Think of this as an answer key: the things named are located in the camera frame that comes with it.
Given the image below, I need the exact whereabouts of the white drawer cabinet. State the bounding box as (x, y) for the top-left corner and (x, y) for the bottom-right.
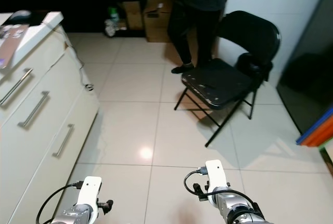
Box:
(0, 11), (99, 224)

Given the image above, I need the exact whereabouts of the black folding chair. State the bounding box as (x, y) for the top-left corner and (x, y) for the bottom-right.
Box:
(174, 10), (281, 148)

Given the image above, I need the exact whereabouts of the blue and orange board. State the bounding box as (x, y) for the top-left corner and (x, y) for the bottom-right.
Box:
(296, 107), (333, 148)

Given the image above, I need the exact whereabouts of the tall black appliance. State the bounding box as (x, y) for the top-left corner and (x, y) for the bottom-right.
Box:
(276, 0), (333, 135)

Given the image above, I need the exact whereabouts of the large cardboard box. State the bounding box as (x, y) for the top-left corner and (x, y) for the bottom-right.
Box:
(143, 0), (180, 43)

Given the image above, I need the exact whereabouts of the white and green bottle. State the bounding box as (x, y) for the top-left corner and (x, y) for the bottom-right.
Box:
(104, 7), (120, 37)

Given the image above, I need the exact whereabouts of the small cardboard box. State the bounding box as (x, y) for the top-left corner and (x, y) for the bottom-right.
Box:
(124, 1), (144, 31)

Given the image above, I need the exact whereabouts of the dark round object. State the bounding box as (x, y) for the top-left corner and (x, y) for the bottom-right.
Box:
(8, 10), (33, 25)

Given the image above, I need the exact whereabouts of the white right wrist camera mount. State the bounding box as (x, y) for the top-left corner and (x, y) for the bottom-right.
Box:
(204, 160), (230, 200)

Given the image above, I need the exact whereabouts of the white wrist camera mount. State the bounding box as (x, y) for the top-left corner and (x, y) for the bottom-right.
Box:
(204, 160), (230, 200)
(78, 176), (103, 210)

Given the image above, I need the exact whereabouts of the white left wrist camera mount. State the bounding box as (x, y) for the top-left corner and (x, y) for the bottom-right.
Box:
(78, 176), (103, 210)

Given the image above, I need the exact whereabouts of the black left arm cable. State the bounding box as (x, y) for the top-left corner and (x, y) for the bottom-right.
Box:
(37, 181), (86, 224)

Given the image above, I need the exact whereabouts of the steel drawer handle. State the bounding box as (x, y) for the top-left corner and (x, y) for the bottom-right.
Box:
(0, 68), (33, 106)
(52, 124), (76, 159)
(17, 91), (50, 129)

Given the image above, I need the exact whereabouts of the grey cable with plug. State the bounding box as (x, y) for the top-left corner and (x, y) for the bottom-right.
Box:
(68, 45), (95, 90)

